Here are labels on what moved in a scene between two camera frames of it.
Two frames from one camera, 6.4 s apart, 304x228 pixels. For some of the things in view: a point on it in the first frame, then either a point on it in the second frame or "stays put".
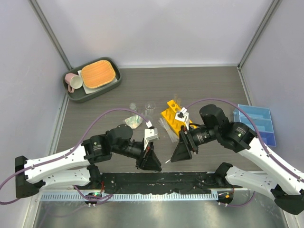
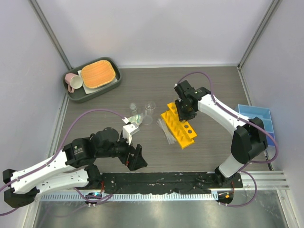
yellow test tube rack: [174, 124] stays put
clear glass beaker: [150, 108] stays put
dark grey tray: [80, 95] stays put
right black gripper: [182, 152] to [182, 116]
